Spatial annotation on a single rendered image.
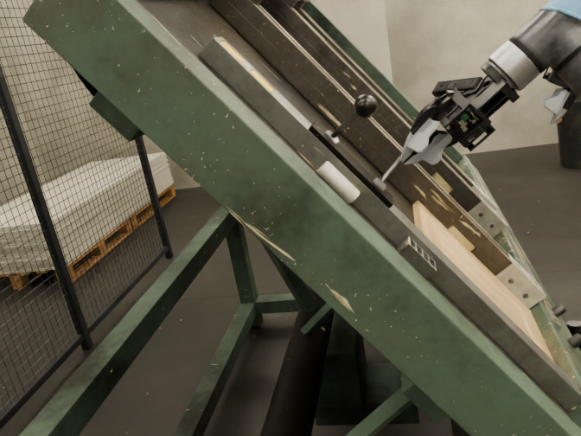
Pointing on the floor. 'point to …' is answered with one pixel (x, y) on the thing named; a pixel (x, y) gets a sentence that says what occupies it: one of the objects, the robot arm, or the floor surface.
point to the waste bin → (571, 136)
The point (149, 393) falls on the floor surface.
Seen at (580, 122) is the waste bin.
